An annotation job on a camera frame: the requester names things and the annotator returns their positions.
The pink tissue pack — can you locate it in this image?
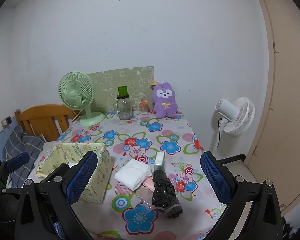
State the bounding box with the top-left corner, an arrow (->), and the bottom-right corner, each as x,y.
142,177 -> 155,192

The black umbrella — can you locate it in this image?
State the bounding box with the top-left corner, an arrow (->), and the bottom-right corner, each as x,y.
152,170 -> 183,219

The green tissue pack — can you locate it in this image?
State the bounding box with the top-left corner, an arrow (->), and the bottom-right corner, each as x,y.
153,152 -> 165,171

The blue plaid pillow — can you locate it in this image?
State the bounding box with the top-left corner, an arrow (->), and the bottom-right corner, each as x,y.
2,126 -> 45,188

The yellow fabric storage box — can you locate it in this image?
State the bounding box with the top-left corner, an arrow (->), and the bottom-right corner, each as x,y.
36,142 -> 113,204

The wooden bed headboard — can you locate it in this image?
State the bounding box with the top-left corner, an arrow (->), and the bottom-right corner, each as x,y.
14,104 -> 76,141

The beige door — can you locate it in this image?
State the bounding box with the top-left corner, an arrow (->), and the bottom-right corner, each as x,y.
245,0 -> 300,215

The green desk fan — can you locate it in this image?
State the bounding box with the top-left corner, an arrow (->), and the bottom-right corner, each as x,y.
58,72 -> 105,126

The white standing fan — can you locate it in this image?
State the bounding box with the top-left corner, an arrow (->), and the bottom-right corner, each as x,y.
211,96 -> 255,153

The floral tablecloth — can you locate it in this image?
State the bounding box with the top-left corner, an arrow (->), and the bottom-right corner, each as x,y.
30,113 -> 225,239

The green patterned board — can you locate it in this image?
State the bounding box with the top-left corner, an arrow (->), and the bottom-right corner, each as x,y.
86,66 -> 155,113

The glass jar green cup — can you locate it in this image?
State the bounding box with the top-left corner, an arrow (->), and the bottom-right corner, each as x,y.
116,86 -> 133,120

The cotton swab jar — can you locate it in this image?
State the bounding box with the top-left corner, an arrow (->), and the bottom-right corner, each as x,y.
139,99 -> 149,114

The purple plush bunny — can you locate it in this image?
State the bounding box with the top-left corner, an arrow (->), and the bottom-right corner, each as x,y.
152,82 -> 178,119

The wall power outlet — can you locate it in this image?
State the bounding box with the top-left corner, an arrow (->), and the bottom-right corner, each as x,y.
1,116 -> 12,129

